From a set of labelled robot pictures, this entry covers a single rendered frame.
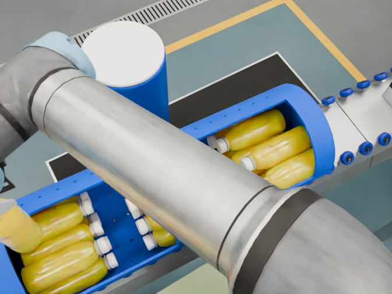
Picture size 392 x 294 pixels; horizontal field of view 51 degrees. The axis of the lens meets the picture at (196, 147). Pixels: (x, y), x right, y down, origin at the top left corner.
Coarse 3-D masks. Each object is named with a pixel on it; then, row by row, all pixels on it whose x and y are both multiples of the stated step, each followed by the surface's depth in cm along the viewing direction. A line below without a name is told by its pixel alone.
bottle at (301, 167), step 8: (304, 152) 112; (312, 152) 111; (288, 160) 110; (296, 160) 110; (304, 160) 109; (312, 160) 110; (272, 168) 110; (280, 168) 108; (288, 168) 108; (296, 168) 108; (304, 168) 109; (312, 168) 109; (264, 176) 111; (272, 176) 108; (280, 176) 107; (288, 176) 108; (296, 176) 108; (304, 176) 109; (280, 184) 107; (288, 184) 108
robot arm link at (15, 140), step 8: (0, 120) 41; (0, 128) 41; (8, 128) 41; (0, 136) 41; (8, 136) 42; (16, 136) 42; (0, 144) 41; (8, 144) 42; (16, 144) 43; (0, 152) 42; (8, 152) 43; (0, 160) 43; (0, 168) 41; (0, 176) 41; (0, 184) 42
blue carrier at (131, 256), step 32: (256, 96) 113; (288, 96) 108; (192, 128) 105; (224, 128) 104; (288, 128) 125; (320, 128) 104; (320, 160) 107; (32, 192) 100; (64, 192) 95; (96, 192) 116; (128, 224) 118; (0, 256) 86; (128, 256) 112; (160, 256) 101; (0, 288) 86; (96, 288) 97
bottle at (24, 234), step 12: (0, 216) 72; (12, 216) 73; (24, 216) 78; (0, 228) 72; (12, 228) 74; (24, 228) 78; (36, 228) 84; (0, 240) 77; (12, 240) 77; (24, 240) 80; (36, 240) 84; (24, 252) 85
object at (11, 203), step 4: (4, 200) 65; (8, 200) 66; (12, 200) 66; (0, 204) 65; (4, 204) 66; (8, 204) 66; (12, 204) 67; (0, 208) 66; (4, 208) 67; (8, 208) 67; (0, 212) 67; (4, 212) 67
